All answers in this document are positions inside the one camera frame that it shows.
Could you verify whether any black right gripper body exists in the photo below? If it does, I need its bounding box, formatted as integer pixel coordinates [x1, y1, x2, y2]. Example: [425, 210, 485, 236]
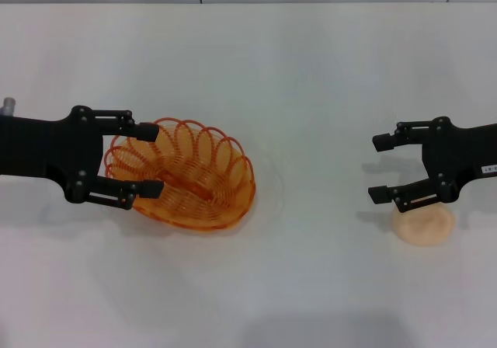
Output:
[422, 117, 497, 204]

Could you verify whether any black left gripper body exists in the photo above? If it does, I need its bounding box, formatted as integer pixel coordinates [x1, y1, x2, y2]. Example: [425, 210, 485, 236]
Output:
[0, 106, 104, 205]

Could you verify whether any orange woven plastic basket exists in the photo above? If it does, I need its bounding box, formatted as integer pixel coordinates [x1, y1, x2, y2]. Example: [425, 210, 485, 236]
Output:
[103, 117, 257, 232]

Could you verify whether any pale round bread bun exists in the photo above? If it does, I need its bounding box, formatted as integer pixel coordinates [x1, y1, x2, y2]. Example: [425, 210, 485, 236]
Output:
[392, 204, 456, 247]

